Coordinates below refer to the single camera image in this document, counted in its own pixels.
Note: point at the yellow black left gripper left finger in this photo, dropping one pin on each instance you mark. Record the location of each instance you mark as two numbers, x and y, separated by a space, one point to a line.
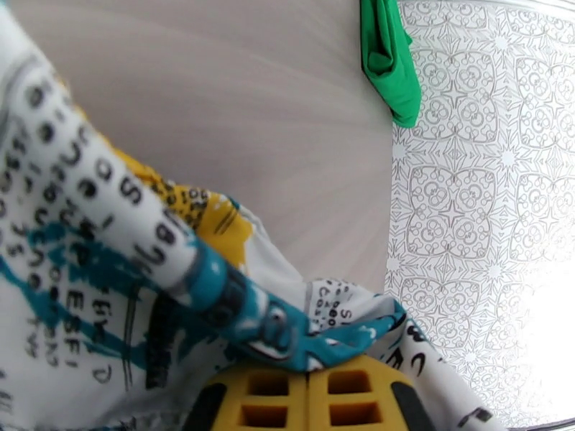
265 398

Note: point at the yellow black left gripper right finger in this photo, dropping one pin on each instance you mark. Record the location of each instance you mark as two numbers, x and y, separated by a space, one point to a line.
355 398

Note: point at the white printed shirt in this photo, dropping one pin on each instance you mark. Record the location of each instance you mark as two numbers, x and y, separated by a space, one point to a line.
90 263

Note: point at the green t-shirt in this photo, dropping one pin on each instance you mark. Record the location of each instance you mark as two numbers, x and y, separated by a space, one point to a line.
388 57

